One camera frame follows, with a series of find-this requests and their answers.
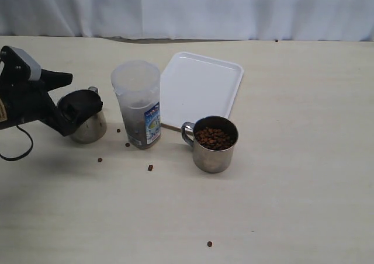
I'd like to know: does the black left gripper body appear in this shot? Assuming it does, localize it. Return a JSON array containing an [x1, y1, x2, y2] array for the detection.
[[1, 46, 70, 136]]

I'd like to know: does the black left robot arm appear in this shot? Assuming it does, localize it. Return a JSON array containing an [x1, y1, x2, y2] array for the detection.
[[1, 46, 103, 136]]

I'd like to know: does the clear plastic container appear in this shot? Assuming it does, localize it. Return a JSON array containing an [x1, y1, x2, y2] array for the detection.
[[110, 60, 161, 150]]

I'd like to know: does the white plastic tray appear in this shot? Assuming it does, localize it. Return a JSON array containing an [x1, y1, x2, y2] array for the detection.
[[160, 52, 244, 130]]

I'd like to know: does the right steel mug with kibble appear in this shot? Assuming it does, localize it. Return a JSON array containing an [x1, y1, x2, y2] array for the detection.
[[181, 116, 238, 173]]

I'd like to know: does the white backdrop curtain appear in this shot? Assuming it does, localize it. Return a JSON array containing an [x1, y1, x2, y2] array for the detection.
[[1, 0, 373, 41]]

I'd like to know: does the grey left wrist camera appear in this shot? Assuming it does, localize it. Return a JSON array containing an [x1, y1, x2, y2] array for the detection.
[[12, 47, 41, 81]]

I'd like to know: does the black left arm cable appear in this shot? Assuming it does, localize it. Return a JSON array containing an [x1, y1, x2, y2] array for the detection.
[[0, 125, 34, 161]]

